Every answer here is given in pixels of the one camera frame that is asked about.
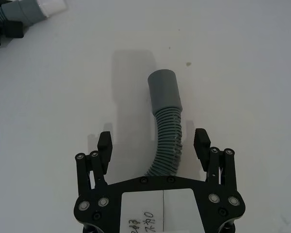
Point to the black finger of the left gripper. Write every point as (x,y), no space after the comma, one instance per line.
(14,29)

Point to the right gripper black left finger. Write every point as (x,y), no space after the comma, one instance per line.
(104,150)

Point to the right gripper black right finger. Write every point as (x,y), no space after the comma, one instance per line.
(201,148)

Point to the white plastic pipe fitting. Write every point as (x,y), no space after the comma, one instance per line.
(51,6)

